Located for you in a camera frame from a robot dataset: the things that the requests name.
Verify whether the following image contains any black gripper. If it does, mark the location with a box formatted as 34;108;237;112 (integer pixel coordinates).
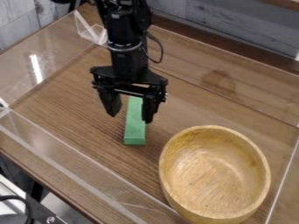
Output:
89;50;168;123

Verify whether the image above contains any green rectangular block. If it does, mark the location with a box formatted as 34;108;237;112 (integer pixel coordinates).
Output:
123;96;145;145

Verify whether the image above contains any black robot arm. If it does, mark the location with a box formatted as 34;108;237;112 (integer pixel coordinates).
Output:
89;0;168;123

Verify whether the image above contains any brown wooden bowl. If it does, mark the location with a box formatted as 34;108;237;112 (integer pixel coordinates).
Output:
158;125;270;224

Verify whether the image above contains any clear acrylic tray wall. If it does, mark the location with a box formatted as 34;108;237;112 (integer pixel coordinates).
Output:
0;16;299;224

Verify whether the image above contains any clear acrylic corner bracket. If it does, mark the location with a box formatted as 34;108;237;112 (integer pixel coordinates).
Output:
73;10;107;47

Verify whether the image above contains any black metal bracket with bolt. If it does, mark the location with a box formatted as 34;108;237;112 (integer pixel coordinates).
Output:
25;195;69;224

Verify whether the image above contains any black cable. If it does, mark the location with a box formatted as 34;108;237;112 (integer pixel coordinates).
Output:
0;194;42;224

